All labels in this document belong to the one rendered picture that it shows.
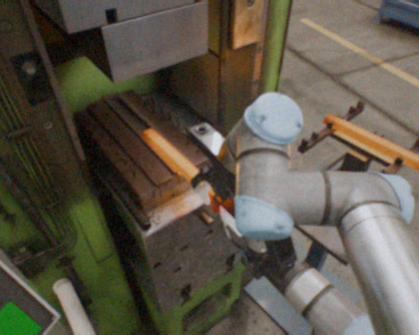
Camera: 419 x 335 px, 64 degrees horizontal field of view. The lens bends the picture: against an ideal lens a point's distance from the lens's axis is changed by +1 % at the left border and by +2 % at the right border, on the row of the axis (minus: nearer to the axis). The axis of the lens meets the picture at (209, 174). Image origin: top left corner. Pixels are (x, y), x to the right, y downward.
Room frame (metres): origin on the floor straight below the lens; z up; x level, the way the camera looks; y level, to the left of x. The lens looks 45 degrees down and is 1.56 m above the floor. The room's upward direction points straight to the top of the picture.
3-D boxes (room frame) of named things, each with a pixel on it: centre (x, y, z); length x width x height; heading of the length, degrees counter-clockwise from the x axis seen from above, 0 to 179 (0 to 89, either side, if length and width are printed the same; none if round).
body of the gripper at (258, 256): (0.34, -0.12, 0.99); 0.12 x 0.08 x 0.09; 37
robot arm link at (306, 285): (0.27, -0.17, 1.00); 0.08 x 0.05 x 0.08; 127
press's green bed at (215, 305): (0.78, 0.17, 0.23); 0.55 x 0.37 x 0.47; 37
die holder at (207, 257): (0.78, 0.17, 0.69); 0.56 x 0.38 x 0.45; 37
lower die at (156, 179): (0.74, 0.21, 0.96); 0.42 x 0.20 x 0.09; 37
